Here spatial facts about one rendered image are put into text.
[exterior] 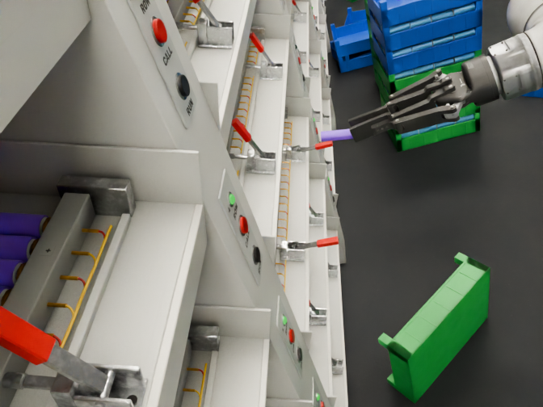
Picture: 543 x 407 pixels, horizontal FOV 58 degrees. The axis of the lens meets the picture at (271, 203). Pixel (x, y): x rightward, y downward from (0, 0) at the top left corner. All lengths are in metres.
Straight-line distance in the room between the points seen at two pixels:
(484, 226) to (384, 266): 0.32
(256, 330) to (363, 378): 0.82
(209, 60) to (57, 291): 0.33
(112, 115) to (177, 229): 0.09
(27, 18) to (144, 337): 0.18
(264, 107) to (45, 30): 0.60
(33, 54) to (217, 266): 0.25
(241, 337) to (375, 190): 1.26
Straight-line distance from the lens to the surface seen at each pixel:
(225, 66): 0.56
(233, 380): 0.50
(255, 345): 0.52
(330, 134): 0.88
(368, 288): 1.45
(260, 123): 0.80
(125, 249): 0.36
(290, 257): 0.82
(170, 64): 0.37
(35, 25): 0.26
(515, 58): 0.84
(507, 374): 1.31
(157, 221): 0.37
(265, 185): 0.68
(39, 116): 0.37
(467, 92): 0.84
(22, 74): 0.25
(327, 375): 0.93
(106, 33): 0.32
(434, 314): 1.15
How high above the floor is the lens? 1.16
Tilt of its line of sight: 41 degrees down
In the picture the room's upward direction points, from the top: 20 degrees counter-clockwise
